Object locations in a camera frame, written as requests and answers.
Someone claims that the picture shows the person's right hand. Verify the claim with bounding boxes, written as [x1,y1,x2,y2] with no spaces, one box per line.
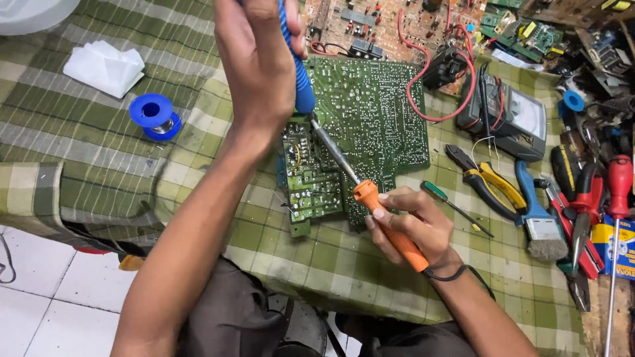
[364,187,465,272]

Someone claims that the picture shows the person's left hand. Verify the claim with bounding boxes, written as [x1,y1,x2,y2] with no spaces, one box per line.
[213,0,309,145]

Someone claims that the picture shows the blue desoldering pump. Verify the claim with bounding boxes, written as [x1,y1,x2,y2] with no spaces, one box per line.
[275,0,318,120]

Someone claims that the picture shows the orange soldering iron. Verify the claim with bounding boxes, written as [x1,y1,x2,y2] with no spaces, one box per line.
[310,118,430,273]

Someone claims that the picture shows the brown circuit board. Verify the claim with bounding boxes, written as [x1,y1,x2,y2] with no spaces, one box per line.
[303,0,489,96]

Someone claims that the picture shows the green circuit board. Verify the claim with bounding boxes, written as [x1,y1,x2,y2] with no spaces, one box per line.
[278,56,431,238]

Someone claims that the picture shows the black flyback transformer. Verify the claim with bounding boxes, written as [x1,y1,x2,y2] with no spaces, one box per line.
[422,42,470,91]

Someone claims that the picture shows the white folded tissue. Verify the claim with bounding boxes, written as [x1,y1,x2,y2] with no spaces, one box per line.
[63,40,146,99]

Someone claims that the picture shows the green plaid cloth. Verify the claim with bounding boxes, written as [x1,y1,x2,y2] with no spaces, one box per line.
[0,0,589,357]

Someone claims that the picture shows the grey analog multimeter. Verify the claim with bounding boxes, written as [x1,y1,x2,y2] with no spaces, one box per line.
[456,72,549,162]

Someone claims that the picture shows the yellow black pliers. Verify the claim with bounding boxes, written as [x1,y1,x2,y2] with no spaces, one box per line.
[444,144,528,223]

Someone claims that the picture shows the white plastic container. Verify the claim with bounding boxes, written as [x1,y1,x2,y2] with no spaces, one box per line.
[0,0,81,36]

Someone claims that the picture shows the small blue spool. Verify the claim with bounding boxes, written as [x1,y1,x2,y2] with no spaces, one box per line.
[563,89,586,113]

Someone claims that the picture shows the yellow object under table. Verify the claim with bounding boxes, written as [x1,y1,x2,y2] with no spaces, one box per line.
[118,254,146,272]

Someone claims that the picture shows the black stool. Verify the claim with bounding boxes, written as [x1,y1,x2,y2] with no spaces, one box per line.
[268,293,348,357]

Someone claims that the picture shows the person's grey trousers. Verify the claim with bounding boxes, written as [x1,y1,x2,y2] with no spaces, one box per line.
[176,255,468,357]

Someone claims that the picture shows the heap of electronic parts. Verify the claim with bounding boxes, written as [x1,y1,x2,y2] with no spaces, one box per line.
[479,0,635,149]

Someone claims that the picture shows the blue yellow cardboard box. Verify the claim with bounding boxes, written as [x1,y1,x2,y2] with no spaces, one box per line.
[590,214,635,281]

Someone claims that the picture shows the red wire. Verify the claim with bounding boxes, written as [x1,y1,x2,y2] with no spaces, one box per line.
[397,7,478,124]

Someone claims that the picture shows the blue solder wire spool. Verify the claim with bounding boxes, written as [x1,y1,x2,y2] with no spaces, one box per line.
[129,93,183,142]

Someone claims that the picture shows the green handled small screwdriver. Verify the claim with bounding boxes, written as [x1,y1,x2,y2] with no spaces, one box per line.
[420,180,495,239]

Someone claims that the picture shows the black soldering iron cable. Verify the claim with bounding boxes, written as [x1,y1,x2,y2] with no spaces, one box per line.
[422,264,497,301]

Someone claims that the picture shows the blue handled brush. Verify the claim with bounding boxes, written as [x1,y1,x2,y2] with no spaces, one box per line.
[514,159,569,262]

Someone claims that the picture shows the red handled cutters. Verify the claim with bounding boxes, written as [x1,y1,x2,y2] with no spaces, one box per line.
[538,176,604,281]

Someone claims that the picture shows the red handled needle-nose pliers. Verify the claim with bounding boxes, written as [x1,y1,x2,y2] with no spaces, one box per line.
[570,161,607,271]

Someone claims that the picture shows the red handled long screwdriver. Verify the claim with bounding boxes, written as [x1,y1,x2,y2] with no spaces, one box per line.
[603,155,635,357]

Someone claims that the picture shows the thin black floor cable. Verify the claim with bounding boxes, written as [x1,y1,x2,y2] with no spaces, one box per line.
[0,233,17,285]

